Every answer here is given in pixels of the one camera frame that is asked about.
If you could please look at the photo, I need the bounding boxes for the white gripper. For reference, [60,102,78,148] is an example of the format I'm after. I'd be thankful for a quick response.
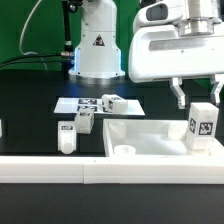
[128,0,224,109]

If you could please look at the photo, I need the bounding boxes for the white square tabletop part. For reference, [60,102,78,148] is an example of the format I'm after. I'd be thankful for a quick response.
[103,119,224,157]

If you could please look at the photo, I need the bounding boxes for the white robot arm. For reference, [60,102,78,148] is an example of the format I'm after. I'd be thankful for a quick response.
[70,0,224,108]

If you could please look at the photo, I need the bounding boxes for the white L-shaped fence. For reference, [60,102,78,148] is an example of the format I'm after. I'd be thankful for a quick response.
[0,123,224,185]

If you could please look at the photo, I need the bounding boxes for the white marker sheet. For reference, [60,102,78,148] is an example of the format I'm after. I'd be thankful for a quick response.
[54,97,145,116]

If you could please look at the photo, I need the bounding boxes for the black cables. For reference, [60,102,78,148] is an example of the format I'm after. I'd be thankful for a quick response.
[0,52,76,69]

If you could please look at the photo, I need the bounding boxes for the grey thin cable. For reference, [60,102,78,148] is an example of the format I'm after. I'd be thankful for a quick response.
[18,0,49,71]

